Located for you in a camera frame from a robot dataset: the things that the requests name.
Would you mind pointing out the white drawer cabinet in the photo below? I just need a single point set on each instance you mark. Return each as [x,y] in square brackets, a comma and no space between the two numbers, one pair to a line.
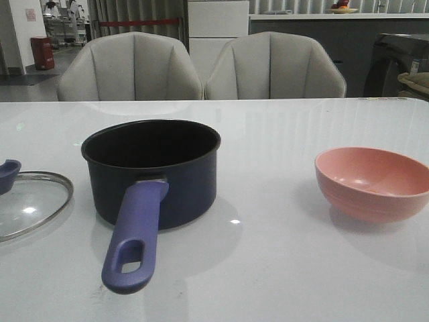
[211,24]

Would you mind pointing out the beige cushion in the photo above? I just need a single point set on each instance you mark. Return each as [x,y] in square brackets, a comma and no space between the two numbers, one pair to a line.
[414,85]

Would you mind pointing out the fruit plate on counter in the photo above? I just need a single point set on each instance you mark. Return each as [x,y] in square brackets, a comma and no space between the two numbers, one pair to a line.
[341,7]

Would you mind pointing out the black appliance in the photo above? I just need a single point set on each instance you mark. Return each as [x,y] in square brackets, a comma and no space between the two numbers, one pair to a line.
[392,55]

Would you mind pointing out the red bin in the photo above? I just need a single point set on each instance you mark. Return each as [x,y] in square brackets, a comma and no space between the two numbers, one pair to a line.
[42,53]

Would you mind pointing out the pink wall notice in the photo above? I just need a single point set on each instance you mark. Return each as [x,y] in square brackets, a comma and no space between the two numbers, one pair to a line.
[30,14]

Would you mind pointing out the metal shelving rack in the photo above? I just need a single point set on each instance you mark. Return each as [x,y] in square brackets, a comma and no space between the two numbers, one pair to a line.
[66,23]

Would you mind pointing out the dark blue saucepan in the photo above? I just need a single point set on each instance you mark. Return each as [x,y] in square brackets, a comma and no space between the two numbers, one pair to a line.
[146,176]

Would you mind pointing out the grey upholstered chair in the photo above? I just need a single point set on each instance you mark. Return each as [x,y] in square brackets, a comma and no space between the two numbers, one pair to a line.
[273,65]
[133,66]

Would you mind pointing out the dark grey sideboard counter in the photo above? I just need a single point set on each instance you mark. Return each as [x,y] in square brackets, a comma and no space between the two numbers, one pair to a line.
[348,38]

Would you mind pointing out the glass lid with blue knob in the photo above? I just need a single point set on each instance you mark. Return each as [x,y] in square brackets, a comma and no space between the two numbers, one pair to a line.
[29,199]

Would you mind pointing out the pink bowl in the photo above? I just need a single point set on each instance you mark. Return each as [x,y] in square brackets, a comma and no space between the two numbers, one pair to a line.
[373,185]

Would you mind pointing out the left grey upholstered chair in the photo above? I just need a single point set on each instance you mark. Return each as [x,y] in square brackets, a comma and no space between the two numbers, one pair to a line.
[133,66]

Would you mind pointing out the right grey upholstered chair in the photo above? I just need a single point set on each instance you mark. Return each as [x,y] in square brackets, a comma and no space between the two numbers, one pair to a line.
[273,65]

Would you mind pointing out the coloured sticker strip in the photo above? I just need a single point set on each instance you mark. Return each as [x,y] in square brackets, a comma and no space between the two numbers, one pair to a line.
[383,98]

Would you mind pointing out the red barrier tape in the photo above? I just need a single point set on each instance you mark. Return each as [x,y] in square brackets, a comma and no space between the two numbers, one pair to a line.
[111,24]

